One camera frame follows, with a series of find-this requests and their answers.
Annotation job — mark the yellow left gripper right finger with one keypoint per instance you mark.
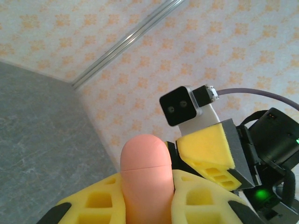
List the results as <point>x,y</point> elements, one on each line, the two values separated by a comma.
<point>198,203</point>

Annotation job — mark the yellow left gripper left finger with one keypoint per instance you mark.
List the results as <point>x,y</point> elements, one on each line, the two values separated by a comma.
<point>93,200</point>

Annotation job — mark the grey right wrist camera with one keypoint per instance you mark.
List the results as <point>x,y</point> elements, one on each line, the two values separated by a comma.
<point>178,107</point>

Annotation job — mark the pink earbud charging case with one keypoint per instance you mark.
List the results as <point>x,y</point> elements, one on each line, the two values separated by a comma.
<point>147,177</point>

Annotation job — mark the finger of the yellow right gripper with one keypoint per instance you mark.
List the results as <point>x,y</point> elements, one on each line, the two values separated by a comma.
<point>205,144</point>

